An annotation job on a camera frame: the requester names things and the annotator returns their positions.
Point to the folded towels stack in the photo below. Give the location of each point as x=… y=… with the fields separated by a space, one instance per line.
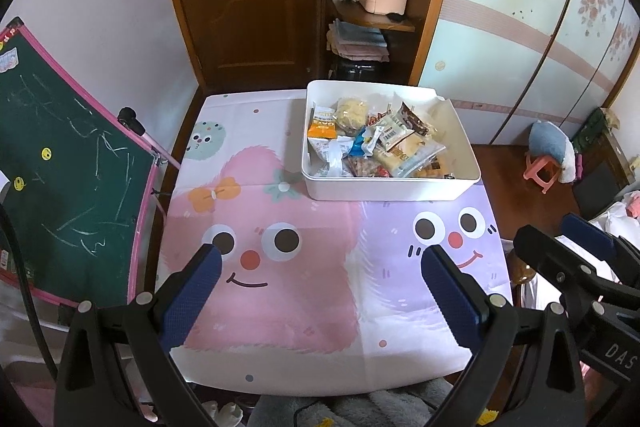
x=357 y=42

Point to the yellow puffs packet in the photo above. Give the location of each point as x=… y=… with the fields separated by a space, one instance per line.
x=351 y=113

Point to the clear bread bag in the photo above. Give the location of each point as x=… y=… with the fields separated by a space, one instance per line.
x=407 y=154

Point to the pink plastic stool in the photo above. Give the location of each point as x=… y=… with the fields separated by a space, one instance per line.
x=540 y=169

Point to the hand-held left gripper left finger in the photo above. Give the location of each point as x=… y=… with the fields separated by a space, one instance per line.
x=192 y=297

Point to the dark wooden cabinet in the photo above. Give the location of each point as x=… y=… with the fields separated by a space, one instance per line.
x=600 y=157

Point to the dark brown snack packet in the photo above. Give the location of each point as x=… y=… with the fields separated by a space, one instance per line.
x=415 y=119

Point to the clear mixed nut packet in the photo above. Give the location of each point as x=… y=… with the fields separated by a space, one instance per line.
x=365 y=168

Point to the wooden bedpost knob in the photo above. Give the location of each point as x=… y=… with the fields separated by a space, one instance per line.
x=523 y=279

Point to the grey fleece cloth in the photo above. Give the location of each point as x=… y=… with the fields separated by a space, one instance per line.
x=360 y=409

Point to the white plastic storage bin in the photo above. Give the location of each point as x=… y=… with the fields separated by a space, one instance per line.
x=390 y=189

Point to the pink easel rod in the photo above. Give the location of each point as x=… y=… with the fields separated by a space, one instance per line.
x=145 y=137

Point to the white black snack bag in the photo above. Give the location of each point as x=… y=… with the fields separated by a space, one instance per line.
x=330 y=157

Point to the blue white cushion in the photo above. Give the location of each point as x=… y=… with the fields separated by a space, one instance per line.
x=547 y=142

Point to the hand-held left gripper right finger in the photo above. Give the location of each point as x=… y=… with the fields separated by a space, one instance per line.
x=450 y=297

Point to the floral wardrobe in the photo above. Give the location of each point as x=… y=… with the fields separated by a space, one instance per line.
x=500 y=57

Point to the cartoon printed tablecloth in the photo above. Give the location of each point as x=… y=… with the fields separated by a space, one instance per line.
x=300 y=332

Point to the black appliance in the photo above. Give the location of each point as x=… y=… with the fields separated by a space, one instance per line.
x=357 y=71

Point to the green chalkboard pink frame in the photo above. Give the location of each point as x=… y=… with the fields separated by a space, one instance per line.
x=75 y=167

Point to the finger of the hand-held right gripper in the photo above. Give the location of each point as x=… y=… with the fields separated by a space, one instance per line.
x=535 y=242
x=587 y=232

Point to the pink white bedding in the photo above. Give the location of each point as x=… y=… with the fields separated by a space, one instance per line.
x=627 y=212

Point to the blue foil snack packet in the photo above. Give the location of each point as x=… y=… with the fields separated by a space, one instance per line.
x=361 y=146

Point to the beige snack packet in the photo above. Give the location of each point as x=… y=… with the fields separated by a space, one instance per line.
x=392 y=129

